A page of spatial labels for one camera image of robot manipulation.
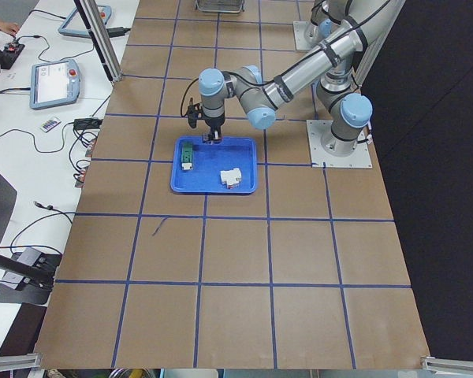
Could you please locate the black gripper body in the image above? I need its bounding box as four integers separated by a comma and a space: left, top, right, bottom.
203, 113, 225, 136

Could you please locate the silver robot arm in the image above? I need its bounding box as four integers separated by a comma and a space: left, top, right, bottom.
185, 1, 399, 157
305, 0, 352, 44

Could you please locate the green terminal block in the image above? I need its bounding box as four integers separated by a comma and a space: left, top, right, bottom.
181, 142, 193, 171

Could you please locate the blue plastic tray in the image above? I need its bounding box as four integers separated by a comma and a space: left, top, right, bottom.
170, 135, 259, 195

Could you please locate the black power adapter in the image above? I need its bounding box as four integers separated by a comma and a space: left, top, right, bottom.
73, 117, 102, 131

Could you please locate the small remote control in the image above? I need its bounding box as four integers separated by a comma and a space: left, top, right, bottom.
39, 117, 61, 132

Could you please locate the near teach pendant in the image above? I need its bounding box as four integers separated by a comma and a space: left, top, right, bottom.
29, 58, 80, 110

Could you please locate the teach pendant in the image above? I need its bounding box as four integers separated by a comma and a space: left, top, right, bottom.
29, 58, 80, 110
58, 4, 114, 39

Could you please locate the far teach pendant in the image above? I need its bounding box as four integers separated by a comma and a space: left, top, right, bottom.
58, 4, 114, 39

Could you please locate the person at desk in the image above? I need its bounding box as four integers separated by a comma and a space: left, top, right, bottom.
0, 19, 20, 36

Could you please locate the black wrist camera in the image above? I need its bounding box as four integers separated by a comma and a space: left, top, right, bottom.
186, 102, 203, 129

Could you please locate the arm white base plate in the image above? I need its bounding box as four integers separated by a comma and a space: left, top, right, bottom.
292, 20, 319, 51
307, 120, 372, 169

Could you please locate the silver wire mesh shelf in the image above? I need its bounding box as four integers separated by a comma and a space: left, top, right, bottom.
195, 0, 245, 14

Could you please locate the aluminium frame post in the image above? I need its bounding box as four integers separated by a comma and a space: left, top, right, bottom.
74, 0, 122, 83

